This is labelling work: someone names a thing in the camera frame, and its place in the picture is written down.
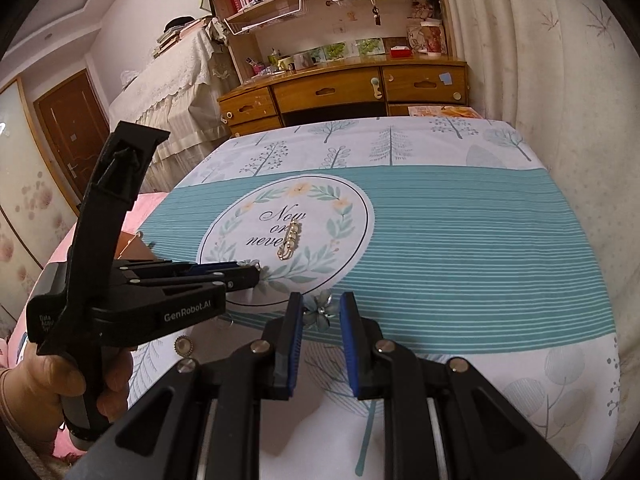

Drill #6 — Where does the grey flower hair clip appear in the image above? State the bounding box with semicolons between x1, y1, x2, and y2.
302;294;342;332

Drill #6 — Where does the brown wooden door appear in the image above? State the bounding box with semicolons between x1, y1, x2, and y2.
34;71;111;207

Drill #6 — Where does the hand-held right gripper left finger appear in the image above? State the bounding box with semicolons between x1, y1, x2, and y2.
70;291;306;480

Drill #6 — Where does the lace-covered piano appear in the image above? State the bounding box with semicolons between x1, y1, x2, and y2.
107;27;237;162

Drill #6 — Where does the pink fluffy blanket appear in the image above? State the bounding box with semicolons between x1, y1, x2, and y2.
0;192;170;461

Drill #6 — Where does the tall printed cup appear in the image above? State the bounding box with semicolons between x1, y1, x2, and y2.
420;20;444;55

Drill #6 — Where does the orange printed box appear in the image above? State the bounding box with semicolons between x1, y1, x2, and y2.
407;105;476;120

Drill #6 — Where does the pearl pin brooch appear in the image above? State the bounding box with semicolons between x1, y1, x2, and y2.
276;220;306;261

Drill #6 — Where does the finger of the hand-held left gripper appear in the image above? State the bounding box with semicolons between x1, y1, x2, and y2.
116;259;242;282
149;265;262;307

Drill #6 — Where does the floral wardrobe door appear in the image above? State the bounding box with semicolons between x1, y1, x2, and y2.
0;79;82;322

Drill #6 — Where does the person's left hand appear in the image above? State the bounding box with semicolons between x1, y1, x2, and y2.
0;348;134;442

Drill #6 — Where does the wooden bookshelf hutch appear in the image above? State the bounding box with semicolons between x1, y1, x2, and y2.
200;0;457;86

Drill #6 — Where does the wooden desk with drawers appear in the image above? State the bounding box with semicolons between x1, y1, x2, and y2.
217;55;474;137

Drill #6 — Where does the empty white wire basket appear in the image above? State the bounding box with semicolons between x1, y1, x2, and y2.
222;0;304;36

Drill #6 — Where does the stack of books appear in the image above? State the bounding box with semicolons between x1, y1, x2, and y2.
152;16;214;59

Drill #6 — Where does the pink cardboard box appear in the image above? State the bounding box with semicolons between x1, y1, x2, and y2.
116;231;157;262

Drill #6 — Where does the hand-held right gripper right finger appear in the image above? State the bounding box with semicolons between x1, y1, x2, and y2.
339;291;581;480

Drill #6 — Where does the white leaf print curtain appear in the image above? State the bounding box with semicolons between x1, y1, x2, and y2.
440;0;640;413

